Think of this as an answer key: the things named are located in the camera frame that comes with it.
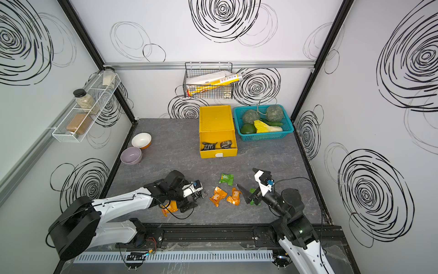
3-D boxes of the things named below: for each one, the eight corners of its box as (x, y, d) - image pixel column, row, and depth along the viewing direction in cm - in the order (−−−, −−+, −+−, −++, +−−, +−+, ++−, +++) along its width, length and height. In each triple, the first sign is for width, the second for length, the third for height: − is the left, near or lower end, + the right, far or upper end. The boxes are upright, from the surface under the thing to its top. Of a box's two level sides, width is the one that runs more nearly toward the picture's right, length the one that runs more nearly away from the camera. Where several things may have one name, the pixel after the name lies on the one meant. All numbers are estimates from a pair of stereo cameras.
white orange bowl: (131, 152, 105) (127, 147, 101) (137, 137, 113) (134, 132, 109) (150, 152, 105) (146, 147, 101) (155, 137, 113) (152, 132, 109)
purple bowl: (123, 166, 99) (117, 161, 94) (128, 153, 105) (124, 146, 100) (142, 166, 99) (137, 161, 94) (146, 153, 105) (143, 146, 100)
